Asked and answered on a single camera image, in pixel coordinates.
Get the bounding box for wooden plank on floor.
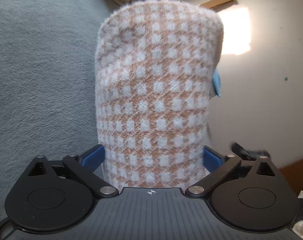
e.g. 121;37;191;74
200;0;234;9

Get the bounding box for grey bed blanket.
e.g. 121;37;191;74
0;0;117;219

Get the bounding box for light blue garment tag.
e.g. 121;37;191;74
212;68;221;98

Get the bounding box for pink checkered knit sweater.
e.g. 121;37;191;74
95;0;224;190

